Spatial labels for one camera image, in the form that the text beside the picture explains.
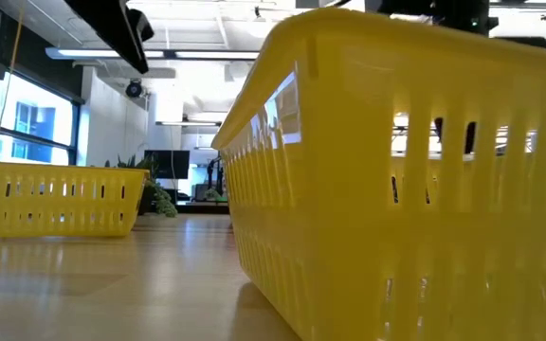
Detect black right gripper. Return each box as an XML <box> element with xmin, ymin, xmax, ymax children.
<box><xmin>365</xmin><ymin>0</ymin><xmax>500</xmax><ymax>155</ymax></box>

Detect yellow plastic slotted basket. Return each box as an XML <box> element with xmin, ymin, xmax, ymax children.
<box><xmin>0</xmin><ymin>159</ymin><xmax>151</xmax><ymax>239</ymax></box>
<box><xmin>210</xmin><ymin>8</ymin><xmax>546</xmax><ymax>341</ymax></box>

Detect round security camera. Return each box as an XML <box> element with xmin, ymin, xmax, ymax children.
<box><xmin>124</xmin><ymin>79</ymin><xmax>144</xmax><ymax>99</ymax></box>

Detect long ceiling light strip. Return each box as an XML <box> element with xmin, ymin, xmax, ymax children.
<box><xmin>45</xmin><ymin>46</ymin><xmax>261</xmax><ymax>61</ymax></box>

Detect short ceiling light strip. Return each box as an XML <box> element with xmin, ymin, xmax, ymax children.
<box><xmin>155</xmin><ymin>120</ymin><xmax>222</xmax><ymax>127</ymax></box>

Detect hanging yellow cable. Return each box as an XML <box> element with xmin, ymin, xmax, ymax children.
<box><xmin>0</xmin><ymin>9</ymin><xmax>24</xmax><ymax>143</ymax></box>

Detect potted green succulent plant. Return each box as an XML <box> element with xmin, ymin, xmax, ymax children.
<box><xmin>104</xmin><ymin>153</ymin><xmax>179</xmax><ymax>219</ymax></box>

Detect large window with dark frame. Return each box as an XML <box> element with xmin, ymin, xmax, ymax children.
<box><xmin>0</xmin><ymin>70</ymin><xmax>83</xmax><ymax>167</ymax></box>

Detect black computer monitor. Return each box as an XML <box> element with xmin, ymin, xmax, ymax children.
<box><xmin>143</xmin><ymin>149</ymin><xmax>191</xmax><ymax>180</ymax></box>

